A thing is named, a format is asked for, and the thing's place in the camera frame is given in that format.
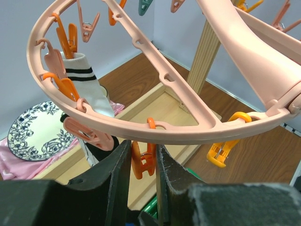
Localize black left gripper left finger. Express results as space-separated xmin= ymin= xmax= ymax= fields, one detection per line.
xmin=0 ymin=140 xmax=131 ymax=226

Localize wooden hanging rack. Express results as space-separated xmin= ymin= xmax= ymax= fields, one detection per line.
xmin=32 ymin=0 xmax=233 ymax=211

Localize pink cloth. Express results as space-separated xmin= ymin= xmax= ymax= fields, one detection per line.
xmin=0 ymin=101 xmax=125 ymax=181

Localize green plastic tray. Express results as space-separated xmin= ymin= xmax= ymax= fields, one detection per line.
xmin=142 ymin=195 xmax=158 ymax=219

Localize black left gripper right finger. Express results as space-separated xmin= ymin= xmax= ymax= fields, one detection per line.
xmin=156 ymin=145 xmax=301 ymax=226

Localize floral ceramic plate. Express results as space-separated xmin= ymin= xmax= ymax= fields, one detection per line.
xmin=7 ymin=101 xmax=75 ymax=161

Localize white sock with black stripes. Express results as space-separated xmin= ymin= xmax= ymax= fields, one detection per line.
xmin=61 ymin=52 xmax=115 ymax=118

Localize teal clothespin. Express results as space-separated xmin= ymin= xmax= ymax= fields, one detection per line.
xmin=138 ymin=0 xmax=153 ymax=16

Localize pink round clip hanger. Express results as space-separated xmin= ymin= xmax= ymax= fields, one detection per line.
xmin=26 ymin=0 xmax=301 ymax=145

